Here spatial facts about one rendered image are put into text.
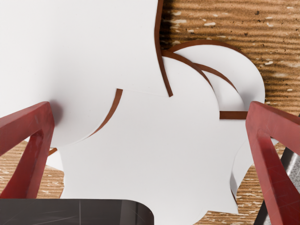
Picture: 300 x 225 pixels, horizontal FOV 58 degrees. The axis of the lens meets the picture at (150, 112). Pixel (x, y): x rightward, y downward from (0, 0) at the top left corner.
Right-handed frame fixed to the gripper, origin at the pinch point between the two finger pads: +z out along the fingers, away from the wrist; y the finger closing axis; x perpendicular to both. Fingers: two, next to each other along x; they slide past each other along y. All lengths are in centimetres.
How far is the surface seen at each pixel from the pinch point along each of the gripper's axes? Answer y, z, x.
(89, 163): 3.7, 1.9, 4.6
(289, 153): -14.3, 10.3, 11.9
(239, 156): -5.8, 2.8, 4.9
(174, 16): -1.6, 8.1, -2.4
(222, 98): -4.1, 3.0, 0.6
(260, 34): -7.4, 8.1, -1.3
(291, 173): -14.8, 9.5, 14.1
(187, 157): -2.2, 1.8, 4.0
